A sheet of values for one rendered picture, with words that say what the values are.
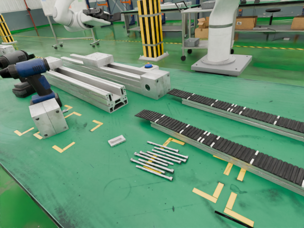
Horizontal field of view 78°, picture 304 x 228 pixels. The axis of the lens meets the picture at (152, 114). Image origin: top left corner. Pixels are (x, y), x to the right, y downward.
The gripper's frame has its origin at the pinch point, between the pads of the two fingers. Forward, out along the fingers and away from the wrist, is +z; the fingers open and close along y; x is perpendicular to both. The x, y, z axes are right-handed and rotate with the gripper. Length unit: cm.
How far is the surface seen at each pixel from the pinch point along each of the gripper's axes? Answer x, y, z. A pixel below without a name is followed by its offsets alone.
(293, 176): -44, 10, 68
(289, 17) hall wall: 161, -741, 12
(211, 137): -41, 6, 49
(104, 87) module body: -30.3, 2.4, -2.5
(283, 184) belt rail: -47, 10, 67
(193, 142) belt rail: -43, 8, 44
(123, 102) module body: -36.5, 0.8, 7.7
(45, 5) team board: 161, -233, -556
